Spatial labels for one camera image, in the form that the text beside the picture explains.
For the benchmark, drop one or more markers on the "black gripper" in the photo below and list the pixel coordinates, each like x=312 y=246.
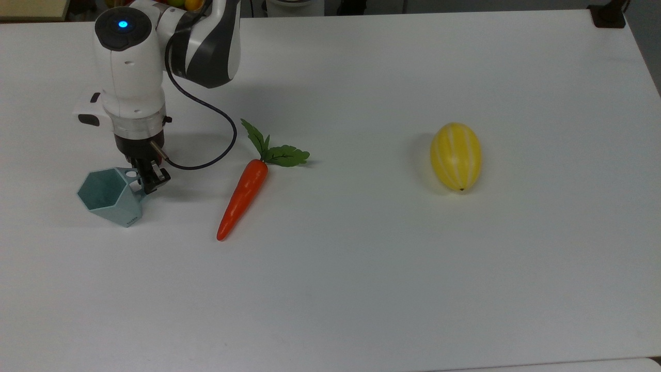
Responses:
x=137 y=146

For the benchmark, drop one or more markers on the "teal hexagonal mug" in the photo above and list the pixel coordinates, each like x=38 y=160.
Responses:
x=106 y=194

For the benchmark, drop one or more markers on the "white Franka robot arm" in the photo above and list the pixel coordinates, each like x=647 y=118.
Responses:
x=129 y=67

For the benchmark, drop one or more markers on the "orange carrot with green leaves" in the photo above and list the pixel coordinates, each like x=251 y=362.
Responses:
x=246 y=192

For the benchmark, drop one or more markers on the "green round fruit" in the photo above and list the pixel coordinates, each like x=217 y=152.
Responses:
x=176 y=2

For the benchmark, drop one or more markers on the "yellow round fruit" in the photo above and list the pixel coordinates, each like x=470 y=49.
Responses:
x=194 y=4

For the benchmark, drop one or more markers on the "light wooden board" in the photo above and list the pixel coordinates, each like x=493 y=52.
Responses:
x=31 y=9

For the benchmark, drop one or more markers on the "black object behind table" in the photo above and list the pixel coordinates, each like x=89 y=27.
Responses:
x=352 y=6

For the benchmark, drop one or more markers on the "yellow striped melon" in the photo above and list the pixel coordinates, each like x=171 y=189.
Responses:
x=456 y=156

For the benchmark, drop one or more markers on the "black table clamp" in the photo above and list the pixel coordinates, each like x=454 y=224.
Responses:
x=608 y=16

